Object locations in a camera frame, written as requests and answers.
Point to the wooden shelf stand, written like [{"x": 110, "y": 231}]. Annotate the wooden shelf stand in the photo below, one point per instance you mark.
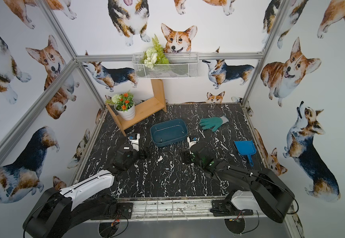
[{"x": 144, "y": 109}]

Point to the white pot orange flowers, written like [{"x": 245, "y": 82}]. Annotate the white pot orange flowers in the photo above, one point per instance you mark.
[{"x": 124, "y": 105}]

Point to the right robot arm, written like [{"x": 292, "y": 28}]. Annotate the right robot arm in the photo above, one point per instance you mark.
[{"x": 262, "y": 191}]

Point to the white wire basket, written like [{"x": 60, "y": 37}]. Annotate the white wire basket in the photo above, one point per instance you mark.
[{"x": 183, "y": 65}]

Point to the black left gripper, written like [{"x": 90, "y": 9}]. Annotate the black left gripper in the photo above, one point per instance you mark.
[{"x": 141, "y": 151}]

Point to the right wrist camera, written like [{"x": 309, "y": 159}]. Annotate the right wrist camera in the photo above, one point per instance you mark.
[{"x": 192, "y": 141}]

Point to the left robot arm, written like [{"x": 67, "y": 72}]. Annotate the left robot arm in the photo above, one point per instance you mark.
[{"x": 59, "y": 210}]

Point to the teal plastic storage box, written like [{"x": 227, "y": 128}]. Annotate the teal plastic storage box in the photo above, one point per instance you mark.
[{"x": 169, "y": 132}]

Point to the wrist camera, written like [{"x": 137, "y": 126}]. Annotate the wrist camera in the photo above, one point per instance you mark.
[
  {"x": 192, "y": 141},
  {"x": 134, "y": 140}
]

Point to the blue plastic dustpan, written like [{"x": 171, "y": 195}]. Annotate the blue plastic dustpan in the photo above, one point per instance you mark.
[{"x": 246, "y": 148}]

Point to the artificial fern white flowers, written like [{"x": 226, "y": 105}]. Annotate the artificial fern white flowers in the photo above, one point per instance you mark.
[{"x": 154, "y": 55}]

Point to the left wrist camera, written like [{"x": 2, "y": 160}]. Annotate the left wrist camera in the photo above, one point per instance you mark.
[{"x": 134, "y": 140}]

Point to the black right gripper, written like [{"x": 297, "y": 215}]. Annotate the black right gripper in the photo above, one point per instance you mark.
[{"x": 187, "y": 156}]

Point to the green work glove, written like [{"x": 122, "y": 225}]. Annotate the green work glove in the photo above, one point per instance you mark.
[{"x": 213, "y": 123}]

